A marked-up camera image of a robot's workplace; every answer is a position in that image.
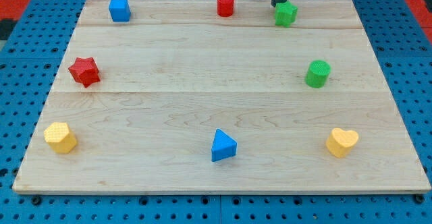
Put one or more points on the light wooden board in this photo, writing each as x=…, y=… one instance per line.
x=177, y=71

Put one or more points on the blue triangle block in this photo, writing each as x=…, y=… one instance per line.
x=223, y=146

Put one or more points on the red cylinder block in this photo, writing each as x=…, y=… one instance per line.
x=225, y=8

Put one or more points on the green cylinder block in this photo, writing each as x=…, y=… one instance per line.
x=317, y=73

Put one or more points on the green star block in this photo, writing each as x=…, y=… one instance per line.
x=285, y=14

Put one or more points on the yellow heart block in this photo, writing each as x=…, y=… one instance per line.
x=340, y=142

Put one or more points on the blue cube block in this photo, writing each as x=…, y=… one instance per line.
x=119, y=10

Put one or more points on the red star block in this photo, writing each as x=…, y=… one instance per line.
x=85, y=71

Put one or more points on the yellow hexagon block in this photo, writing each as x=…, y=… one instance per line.
x=60, y=137

